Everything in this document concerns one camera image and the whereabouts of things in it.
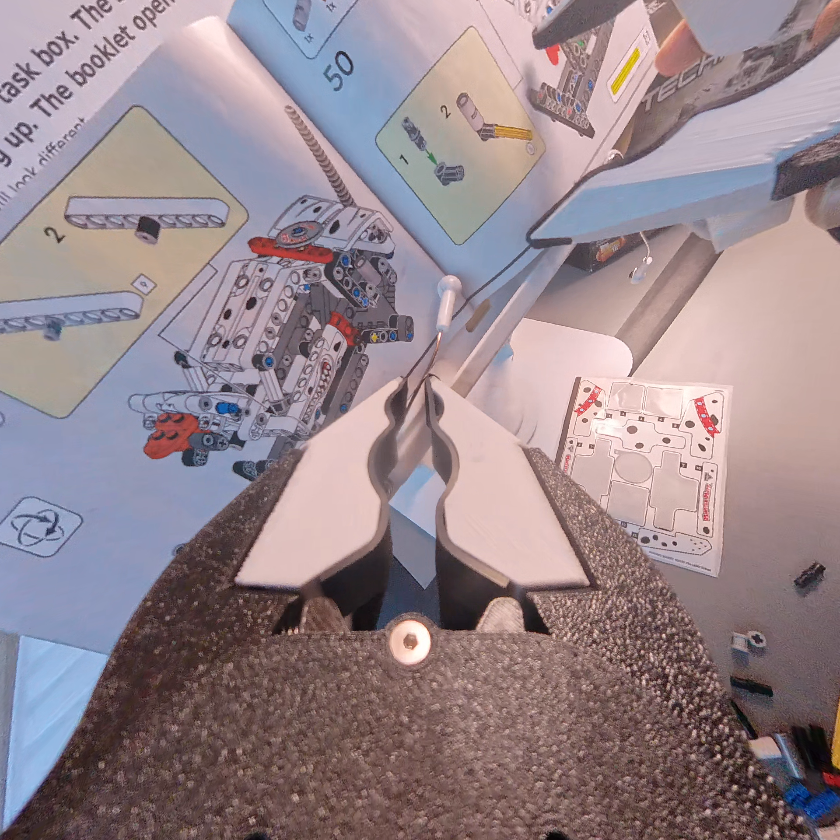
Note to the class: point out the black toy set box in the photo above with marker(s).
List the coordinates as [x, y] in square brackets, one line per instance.
[748, 92]

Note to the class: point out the printed task sheet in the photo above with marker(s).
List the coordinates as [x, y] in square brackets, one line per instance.
[79, 79]

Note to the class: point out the building instruction booklet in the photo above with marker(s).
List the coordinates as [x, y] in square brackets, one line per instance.
[263, 197]

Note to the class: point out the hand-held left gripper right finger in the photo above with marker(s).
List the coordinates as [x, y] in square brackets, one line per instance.
[519, 525]

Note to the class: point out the white book stand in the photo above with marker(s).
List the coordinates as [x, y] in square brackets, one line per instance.
[578, 355]

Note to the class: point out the pile of small brick pieces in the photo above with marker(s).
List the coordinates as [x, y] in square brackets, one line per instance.
[801, 775]

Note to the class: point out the black connector pin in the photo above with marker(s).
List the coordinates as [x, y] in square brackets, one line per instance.
[810, 574]

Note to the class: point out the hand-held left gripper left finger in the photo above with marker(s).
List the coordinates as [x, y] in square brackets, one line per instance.
[322, 512]

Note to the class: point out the sticker sheet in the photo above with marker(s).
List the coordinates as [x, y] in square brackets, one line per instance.
[643, 473]

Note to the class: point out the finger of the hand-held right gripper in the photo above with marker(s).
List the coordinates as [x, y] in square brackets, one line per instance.
[683, 171]
[591, 16]

